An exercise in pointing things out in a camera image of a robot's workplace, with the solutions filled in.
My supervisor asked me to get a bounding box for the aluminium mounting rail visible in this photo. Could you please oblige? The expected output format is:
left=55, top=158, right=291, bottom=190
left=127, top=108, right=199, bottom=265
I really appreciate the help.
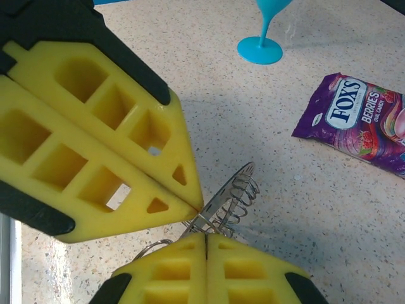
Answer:
left=0, top=215, right=23, bottom=304

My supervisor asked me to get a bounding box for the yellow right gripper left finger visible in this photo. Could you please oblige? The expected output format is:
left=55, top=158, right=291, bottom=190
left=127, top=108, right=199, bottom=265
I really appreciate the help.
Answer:
left=90, top=233, right=208, bottom=304

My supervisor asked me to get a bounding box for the purple candy bag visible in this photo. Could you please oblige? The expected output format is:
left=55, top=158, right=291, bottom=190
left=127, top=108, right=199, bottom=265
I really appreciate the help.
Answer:
left=290, top=72, right=405, bottom=180

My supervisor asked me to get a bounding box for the small clear plastic bag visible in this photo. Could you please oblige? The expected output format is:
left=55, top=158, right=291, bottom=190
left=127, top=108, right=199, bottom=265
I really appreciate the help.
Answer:
left=135, top=161, right=261, bottom=260

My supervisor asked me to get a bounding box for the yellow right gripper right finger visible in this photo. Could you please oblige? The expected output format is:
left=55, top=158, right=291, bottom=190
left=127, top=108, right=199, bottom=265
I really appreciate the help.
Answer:
left=206, top=232, right=330, bottom=304

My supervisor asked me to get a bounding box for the blue plastic goblet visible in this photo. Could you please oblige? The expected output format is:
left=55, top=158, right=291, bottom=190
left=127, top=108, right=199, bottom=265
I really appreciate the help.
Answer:
left=237, top=0, right=298, bottom=66

